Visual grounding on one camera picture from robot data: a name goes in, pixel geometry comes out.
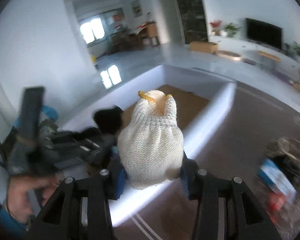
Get green plants right of television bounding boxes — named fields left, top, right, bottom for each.
left=284, top=41, right=300, bottom=62

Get green potted plant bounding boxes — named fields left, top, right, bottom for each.
left=224, top=23, right=241, bottom=38

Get person's left hand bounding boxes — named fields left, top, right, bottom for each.
left=6, top=175, right=59, bottom=224

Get black flat screen television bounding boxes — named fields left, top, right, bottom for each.
left=245, top=18, right=282, bottom=50

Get small wooden bench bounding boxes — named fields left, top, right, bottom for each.
left=256, top=50, right=281, bottom=70

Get red flower pot plant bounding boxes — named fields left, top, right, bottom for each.
left=210, top=20, right=222, bottom=36

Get white open cardboard box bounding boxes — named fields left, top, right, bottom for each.
left=57, top=64, right=237, bottom=227

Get rhinestone bow hair clip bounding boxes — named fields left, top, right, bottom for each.
left=266, top=137, right=300, bottom=181

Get round wooden floor board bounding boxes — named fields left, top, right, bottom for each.
left=216, top=50, right=242, bottom=61

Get white knitted pouch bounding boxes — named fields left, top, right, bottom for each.
left=117, top=90, right=184, bottom=190

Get blue white nail cream box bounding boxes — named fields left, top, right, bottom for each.
left=258, top=159, right=297, bottom=203

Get dark tall display cabinet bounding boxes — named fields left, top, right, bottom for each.
left=177, top=0, right=207, bottom=44

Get brown cardboard box on floor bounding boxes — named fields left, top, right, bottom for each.
left=190, top=41, right=218, bottom=54

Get white low tv cabinet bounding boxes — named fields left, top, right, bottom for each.
left=208, top=36, right=300, bottom=76

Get wooden dining table far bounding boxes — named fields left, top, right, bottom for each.
left=129, top=21, right=160, bottom=48

